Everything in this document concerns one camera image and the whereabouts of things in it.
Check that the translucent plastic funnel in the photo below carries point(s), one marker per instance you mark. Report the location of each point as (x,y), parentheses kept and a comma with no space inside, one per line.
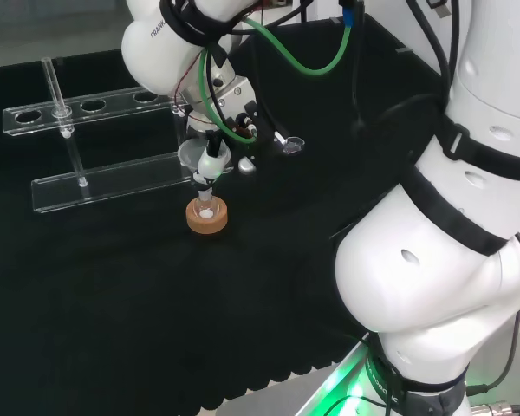
(188,154)

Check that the small glass weighing funnel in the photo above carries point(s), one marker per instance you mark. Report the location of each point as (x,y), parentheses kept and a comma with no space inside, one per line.
(295,146)

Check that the glass round-bottom flask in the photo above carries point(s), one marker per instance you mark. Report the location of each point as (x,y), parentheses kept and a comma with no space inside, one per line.
(206,212)

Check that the metal round connector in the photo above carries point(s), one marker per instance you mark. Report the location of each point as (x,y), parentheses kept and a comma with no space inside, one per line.
(502,409)

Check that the clear acrylic funnel stand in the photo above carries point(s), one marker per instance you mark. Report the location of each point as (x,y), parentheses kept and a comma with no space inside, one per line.
(112,182)

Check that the black bench cloth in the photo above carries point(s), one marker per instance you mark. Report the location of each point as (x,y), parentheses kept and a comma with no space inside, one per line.
(112,303)

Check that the grey tape strip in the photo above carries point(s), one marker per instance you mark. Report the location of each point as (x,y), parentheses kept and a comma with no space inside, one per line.
(404,50)

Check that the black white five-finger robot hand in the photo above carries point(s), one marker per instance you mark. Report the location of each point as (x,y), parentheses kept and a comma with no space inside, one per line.
(225,104)

